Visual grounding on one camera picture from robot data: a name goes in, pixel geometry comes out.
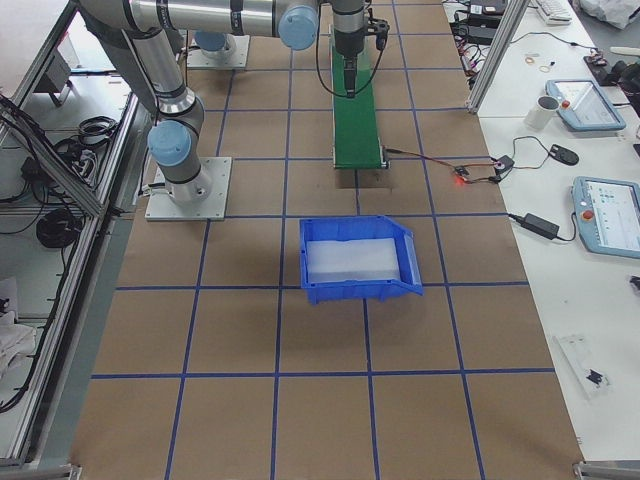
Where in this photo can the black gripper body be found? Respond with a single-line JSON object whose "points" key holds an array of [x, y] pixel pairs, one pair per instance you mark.
{"points": [[346, 46]]}

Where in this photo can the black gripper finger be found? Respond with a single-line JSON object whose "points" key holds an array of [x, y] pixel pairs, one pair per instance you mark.
{"points": [[349, 76]]}

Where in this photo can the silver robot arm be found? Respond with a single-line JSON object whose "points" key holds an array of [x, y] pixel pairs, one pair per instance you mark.
{"points": [[146, 25]]}

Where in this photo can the green conveyor belt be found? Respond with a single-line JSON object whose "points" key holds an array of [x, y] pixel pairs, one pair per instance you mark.
{"points": [[356, 138]]}

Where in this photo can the small sensor circuit board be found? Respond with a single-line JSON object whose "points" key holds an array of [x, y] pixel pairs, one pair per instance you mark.
{"points": [[461, 174]]}

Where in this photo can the blue plastic storage bin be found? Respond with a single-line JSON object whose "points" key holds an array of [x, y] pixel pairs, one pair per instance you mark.
{"points": [[357, 257]]}

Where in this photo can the white mug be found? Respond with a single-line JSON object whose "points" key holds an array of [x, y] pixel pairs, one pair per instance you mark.
{"points": [[542, 112]]}

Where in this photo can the black computer mouse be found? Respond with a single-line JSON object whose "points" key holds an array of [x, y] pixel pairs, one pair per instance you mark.
{"points": [[563, 155]]}

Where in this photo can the far teach pendant tablet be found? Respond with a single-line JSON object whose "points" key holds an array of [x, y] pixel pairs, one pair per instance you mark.
{"points": [[584, 106]]}

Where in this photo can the teach pendant tablet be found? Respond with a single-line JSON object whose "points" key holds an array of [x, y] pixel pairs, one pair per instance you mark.
{"points": [[584, 106], [607, 215]]}

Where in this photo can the black power adapter brick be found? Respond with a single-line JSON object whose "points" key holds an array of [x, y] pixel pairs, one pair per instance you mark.
{"points": [[540, 226]]}

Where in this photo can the near teach pendant tablet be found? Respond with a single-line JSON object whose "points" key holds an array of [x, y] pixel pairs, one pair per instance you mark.
{"points": [[607, 215]]}

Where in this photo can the clear plastic sheet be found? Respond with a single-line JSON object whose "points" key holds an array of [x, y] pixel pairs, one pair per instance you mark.
{"points": [[576, 351]]}

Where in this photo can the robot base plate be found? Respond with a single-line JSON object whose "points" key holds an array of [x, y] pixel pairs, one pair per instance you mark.
{"points": [[203, 198], [218, 51]]}

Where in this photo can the aluminium frame post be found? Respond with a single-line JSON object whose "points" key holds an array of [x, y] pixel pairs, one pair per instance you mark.
{"points": [[512, 17]]}

